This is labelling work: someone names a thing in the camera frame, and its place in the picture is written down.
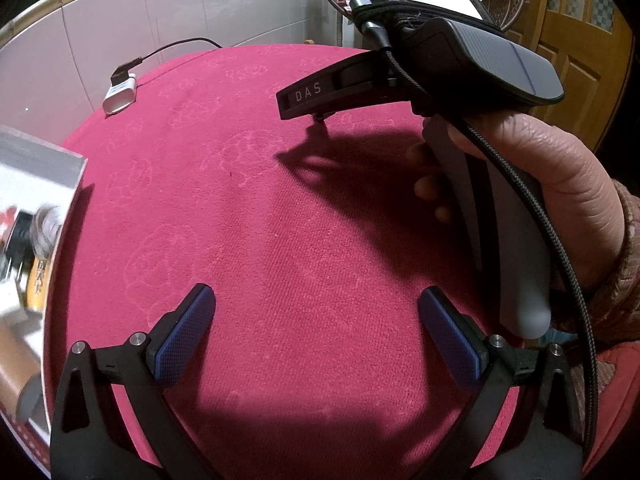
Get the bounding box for brown tape roll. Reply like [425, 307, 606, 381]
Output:
[0, 320, 43, 406]

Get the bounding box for black braided cable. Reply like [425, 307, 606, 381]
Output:
[350, 0, 601, 466]

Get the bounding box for black plug with cable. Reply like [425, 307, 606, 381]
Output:
[110, 37, 223, 83]

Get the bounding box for yellow cylindrical battery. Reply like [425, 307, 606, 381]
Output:
[25, 255, 55, 311]

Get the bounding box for person's right forearm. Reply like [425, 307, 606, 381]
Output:
[547, 177, 640, 401]

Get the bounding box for person's right hand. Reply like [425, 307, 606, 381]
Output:
[405, 112, 627, 298]

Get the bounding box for white power strip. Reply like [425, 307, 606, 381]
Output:
[102, 74, 138, 115]

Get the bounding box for white shallow box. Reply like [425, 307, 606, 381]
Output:
[0, 125, 88, 478]

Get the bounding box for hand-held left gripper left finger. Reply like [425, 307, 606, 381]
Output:
[50, 283, 217, 480]

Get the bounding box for bamboo rail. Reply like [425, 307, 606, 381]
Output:
[0, 0, 321, 48]

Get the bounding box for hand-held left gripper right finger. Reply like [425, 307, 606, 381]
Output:
[418, 286, 586, 480]

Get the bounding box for wooden door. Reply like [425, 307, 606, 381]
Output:
[520, 0, 638, 156]

